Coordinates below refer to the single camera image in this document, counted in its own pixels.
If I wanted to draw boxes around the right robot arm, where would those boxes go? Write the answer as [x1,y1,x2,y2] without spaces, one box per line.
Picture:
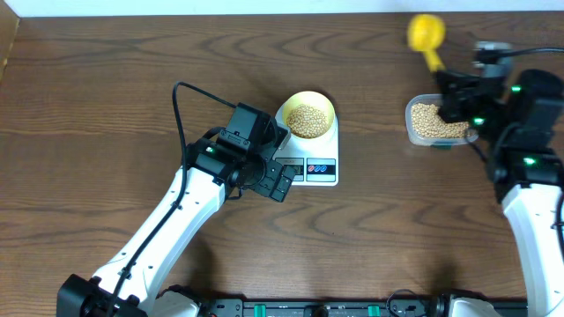
[435,70,563,316]

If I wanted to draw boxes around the pale yellow bowl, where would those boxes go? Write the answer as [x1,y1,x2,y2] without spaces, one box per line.
[280,91,337,141]

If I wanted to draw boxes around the clear plastic container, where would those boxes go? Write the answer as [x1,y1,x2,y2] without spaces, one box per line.
[405,94,479,146]

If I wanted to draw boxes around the soybeans in bowl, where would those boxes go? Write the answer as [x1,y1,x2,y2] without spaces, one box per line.
[286,104,330,139]

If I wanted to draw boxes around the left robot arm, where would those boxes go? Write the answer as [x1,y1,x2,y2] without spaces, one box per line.
[56,104,295,316]

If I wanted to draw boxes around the black cable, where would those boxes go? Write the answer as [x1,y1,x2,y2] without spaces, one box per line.
[103,80,239,317]
[478,46,564,65]

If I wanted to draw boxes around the yellow measuring scoop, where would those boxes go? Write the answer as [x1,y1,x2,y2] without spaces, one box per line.
[407,14,446,72]

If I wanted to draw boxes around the soybeans pile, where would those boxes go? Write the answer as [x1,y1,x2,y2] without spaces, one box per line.
[411,103,469,138]

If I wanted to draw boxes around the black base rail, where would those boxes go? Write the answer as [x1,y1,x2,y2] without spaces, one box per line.
[152,285,530,317]

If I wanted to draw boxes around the right black cable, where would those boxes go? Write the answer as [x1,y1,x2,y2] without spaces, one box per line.
[478,46,564,65]

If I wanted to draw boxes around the white digital kitchen scale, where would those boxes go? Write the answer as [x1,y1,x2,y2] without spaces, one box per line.
[274,103,339,187]

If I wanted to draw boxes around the left black cable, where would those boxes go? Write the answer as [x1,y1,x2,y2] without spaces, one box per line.
[103,80,239,317]

